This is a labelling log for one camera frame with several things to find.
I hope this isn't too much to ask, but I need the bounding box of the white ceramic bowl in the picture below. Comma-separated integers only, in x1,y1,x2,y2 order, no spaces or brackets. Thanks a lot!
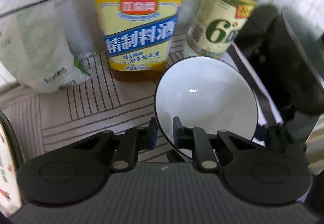
154,56,259,145

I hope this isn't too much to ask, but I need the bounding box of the white bunny carrot plate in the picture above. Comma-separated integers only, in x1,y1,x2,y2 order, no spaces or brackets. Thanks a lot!
0,123,22,217

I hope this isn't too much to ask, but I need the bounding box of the black pot with glass lid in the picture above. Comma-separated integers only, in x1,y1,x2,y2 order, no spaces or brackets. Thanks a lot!
234,3,324,176

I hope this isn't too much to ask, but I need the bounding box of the striped white table mat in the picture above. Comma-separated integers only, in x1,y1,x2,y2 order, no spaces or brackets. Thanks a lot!
0,33,284,164

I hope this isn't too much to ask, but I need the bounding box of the white salt bag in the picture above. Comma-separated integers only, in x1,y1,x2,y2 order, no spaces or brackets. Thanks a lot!
1,3,92,93

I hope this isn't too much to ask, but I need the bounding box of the yellow label cooking wine bottle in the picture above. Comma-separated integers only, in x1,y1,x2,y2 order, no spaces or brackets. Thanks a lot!
95,0,182,82

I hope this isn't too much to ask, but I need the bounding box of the white vinegar bottle yellow cap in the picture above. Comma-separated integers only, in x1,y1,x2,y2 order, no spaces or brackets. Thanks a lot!
183,0,258,58

